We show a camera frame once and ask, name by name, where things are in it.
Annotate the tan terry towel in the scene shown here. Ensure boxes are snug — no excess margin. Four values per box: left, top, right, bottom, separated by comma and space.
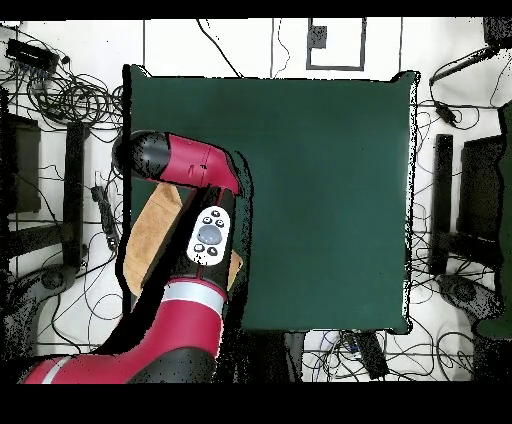
122, 182, 244, 298

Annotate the dark green table cloth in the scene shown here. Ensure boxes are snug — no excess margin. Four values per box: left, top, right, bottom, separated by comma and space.
122, 63, 420, 336

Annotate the black power strip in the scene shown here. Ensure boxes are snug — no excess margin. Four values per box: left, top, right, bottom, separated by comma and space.
90, 184, 122, 252

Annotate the black stand bar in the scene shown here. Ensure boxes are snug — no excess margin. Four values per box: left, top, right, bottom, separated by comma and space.
62, 121, 90, 268
429, 133, 455, 276

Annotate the black power brick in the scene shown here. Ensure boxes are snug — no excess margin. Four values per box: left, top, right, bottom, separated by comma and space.
353, 330, 390, 380

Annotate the black power adapter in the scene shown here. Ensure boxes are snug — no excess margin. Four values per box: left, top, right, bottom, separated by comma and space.
433, 99, 460, 128

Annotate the dark square case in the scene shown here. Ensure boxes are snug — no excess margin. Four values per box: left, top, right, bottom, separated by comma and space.
0, 113, 42, 216
456, 135, 506, 242

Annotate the black rod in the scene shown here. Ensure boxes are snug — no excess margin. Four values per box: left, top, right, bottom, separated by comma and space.
428, 45, 501, 87

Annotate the black electronics box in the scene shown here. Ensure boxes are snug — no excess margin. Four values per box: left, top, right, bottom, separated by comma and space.
5, 37, 60, 74

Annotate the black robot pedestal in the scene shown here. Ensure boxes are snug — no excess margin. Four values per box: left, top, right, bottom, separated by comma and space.
223, 329, 307, 383

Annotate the long black cable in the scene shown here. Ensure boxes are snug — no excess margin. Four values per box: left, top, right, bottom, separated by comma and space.
195, 17, 244, 79

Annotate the tangled black cable bundle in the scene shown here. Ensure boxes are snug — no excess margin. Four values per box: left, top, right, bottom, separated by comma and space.
0, 23, 125, 134
302, 329, 399, 381

